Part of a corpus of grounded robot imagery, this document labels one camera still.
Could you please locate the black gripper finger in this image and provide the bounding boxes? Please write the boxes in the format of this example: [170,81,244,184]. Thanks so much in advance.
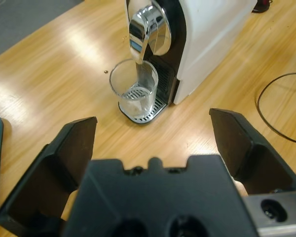
[0,116,98,237]
[209,108,296,197]

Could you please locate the clear drinking glass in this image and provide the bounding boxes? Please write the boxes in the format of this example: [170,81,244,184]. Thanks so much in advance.
[109,59,159,119]

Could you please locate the white capsule coffee machine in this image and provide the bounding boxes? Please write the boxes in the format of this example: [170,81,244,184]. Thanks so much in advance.
[124,0,259,106]

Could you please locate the metal drip tray grille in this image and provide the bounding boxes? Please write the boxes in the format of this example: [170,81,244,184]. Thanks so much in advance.
[117,88,167,123]

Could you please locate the black capsule holder with rods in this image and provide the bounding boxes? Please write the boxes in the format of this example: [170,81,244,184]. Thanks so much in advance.
[251,0,274,13]

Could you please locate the thin black cable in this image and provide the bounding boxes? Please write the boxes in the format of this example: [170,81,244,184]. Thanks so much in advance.
[258,72,296,144]

